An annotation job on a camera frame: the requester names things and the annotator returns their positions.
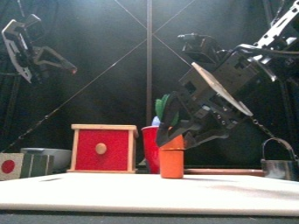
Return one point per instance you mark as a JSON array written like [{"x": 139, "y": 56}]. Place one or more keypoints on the black marker pen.
[{"x": 51, "y": 179}]

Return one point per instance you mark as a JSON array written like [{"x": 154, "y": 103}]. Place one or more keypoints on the green wooden block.
[{"x": 37, "y": 165}]

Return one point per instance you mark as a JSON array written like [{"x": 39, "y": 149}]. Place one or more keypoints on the red plastic cup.
[{"x": 151, "y": 151}]

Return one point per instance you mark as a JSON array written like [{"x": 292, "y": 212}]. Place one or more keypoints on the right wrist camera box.
[{"x": 200, "y": 48}]

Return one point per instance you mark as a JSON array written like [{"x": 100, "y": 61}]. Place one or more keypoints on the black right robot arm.
[{"x": 280, "y": 32}]

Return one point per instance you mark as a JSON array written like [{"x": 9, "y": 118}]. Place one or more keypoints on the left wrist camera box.
[{"x": 33, "y": 26}]

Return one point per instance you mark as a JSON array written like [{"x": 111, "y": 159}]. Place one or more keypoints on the orange box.
[{"x": 100, "y": 148}]

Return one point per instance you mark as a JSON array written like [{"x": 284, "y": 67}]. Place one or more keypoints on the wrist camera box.
[
  {"x": 200, "y": 48},
  {"x": 33, "y": 26}
]

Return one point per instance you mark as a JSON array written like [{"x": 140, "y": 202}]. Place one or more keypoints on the white cutting board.
[{"x": 147, "y": 195}]

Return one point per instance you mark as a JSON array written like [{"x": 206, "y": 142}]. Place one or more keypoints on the wooden block with red dot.
[{"x": 9, "y": 166}]

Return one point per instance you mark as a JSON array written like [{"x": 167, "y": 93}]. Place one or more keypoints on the orange toy carrot green top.
[{"x": 171, "y": 163}]

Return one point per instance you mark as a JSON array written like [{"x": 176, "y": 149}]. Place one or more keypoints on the vertical metal frame pole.
[{"x": 148, "y": 58}]

